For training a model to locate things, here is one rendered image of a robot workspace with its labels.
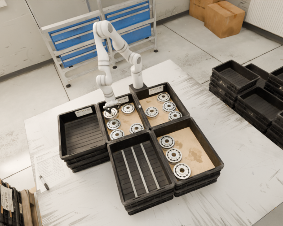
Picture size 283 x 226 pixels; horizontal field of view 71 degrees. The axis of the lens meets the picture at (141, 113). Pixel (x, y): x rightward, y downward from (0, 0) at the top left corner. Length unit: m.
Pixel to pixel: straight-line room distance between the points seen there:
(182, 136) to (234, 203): 0.50
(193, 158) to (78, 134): 0.84
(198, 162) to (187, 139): 0.18
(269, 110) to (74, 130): 1.87
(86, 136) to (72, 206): 0.46
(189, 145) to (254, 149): 0.48
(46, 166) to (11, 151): 1.34
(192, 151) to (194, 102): 0.59
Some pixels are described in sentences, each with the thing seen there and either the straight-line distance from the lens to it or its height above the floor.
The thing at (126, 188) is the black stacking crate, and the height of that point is 0.83.
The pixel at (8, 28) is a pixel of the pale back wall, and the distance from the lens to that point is 3.88.
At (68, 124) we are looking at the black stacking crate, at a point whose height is 0.83.
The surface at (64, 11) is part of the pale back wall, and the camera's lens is 3.88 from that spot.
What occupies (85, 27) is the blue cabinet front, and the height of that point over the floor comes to 0.79.
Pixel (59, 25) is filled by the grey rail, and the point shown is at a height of 0.92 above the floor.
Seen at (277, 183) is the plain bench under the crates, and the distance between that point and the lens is 1.55.
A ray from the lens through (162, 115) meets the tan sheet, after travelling 1.52.
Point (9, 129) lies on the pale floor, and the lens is 3.25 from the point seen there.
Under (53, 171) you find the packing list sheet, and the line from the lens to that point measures 1.62.
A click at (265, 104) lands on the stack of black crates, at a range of 2.43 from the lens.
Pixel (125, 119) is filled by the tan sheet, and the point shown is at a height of 0.83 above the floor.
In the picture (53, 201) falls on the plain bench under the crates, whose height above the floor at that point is 0.70.
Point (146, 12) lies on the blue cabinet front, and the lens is 3.42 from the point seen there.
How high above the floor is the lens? 1.99
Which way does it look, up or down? 48 degrees down
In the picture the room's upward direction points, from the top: 9 degrees counter-clockwise
